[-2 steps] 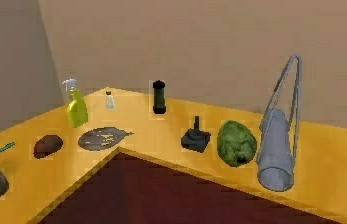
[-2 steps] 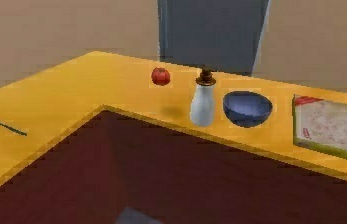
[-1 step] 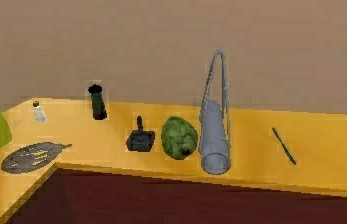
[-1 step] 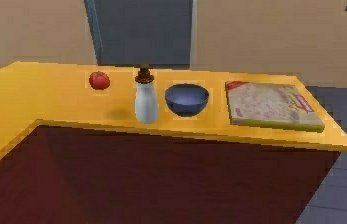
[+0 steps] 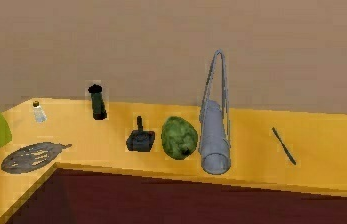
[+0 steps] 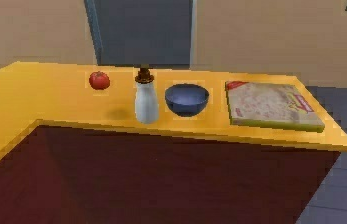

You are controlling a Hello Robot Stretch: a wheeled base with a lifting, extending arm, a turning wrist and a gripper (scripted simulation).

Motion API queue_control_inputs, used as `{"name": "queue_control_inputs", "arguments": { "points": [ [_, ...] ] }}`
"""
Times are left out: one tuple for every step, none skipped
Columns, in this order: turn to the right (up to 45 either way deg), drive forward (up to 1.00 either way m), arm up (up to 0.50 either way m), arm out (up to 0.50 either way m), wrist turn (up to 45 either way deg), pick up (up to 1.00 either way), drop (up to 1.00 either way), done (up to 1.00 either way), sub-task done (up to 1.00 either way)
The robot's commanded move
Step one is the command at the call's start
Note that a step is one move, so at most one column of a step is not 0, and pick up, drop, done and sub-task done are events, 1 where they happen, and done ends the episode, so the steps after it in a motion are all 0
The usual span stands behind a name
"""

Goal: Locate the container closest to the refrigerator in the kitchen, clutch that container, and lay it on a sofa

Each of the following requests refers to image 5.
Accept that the green lettuce head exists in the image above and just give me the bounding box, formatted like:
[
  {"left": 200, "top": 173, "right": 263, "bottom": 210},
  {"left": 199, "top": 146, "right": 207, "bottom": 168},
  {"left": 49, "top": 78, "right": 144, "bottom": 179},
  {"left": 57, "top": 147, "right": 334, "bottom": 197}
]
[{"left": 160, "top": 115, "right": 199, "bottom": 161}]

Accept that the black joystick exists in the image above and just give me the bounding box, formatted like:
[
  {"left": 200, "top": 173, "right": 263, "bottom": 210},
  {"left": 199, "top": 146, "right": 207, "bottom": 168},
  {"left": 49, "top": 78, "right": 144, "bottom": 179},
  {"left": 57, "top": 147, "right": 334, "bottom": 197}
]
[{"left": 125, "top": 115, "right": 156, "bottom": 153}]

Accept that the dark green pepper mill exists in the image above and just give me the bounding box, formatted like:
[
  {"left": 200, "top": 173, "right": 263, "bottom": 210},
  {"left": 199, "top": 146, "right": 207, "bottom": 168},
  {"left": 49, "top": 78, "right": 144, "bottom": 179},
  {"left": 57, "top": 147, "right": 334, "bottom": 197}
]
[{"left": 87, "top": 83, "right": 108, "bottom": 121}]

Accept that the dark green knife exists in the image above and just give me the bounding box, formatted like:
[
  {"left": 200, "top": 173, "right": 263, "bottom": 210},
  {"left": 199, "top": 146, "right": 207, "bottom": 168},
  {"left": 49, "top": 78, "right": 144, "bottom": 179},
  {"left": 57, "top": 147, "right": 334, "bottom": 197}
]
[{"left": 271, "top": 126, "right": 297, "bottom": 166}]

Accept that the clear salt shaker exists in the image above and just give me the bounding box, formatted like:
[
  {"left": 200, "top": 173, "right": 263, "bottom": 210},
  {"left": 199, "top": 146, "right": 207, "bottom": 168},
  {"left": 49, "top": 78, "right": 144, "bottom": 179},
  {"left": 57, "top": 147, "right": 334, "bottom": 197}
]
[{"left": 32, "top": 100, "right": 48, "bottom": 124}]

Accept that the grey slotted spatula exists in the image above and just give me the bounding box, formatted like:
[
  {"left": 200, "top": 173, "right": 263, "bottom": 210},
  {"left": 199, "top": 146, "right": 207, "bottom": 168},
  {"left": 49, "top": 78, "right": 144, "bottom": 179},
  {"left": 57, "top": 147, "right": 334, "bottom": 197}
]
[{"left": 0, "top": 141, "right": 73, "bottom": 175}]

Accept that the grey kettle with handle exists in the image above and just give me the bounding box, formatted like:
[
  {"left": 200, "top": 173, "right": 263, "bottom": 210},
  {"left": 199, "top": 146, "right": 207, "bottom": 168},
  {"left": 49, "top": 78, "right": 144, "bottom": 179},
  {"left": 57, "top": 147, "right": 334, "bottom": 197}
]
[{"left": 198, "top": 49, "right": 232, "bottom": 176}]

